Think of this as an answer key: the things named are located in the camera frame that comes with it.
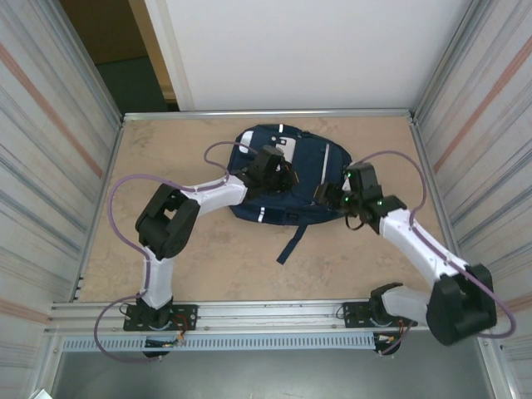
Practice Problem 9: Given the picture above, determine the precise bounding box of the aluminium side frame rail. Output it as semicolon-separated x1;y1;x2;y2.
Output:
409;116;475;297
73;118;126;301

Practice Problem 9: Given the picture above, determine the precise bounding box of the long aluminium mounting rail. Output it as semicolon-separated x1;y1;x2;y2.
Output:
43;301;498;336

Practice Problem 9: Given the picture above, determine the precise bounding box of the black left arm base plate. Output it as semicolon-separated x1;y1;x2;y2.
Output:
122;304;199;333

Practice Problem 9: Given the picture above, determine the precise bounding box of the navy blue backpack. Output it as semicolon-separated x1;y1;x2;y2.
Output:
227;123;354;265

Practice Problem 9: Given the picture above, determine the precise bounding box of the grey slotted cable duct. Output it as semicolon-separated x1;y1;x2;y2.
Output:
61;334;377;353

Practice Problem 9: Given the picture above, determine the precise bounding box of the white door frame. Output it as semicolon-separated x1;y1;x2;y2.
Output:
143;0;195;112

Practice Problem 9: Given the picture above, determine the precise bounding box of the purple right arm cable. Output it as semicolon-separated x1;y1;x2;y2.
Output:
351;150;516;357

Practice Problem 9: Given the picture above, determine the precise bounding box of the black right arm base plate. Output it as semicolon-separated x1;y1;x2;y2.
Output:
341;302;416;329

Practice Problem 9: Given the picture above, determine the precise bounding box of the short aluminium frame rail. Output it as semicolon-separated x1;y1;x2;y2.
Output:
121;108;418;122

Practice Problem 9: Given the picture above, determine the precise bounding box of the grey metal lower shelf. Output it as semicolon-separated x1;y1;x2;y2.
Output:
52;352;498;399

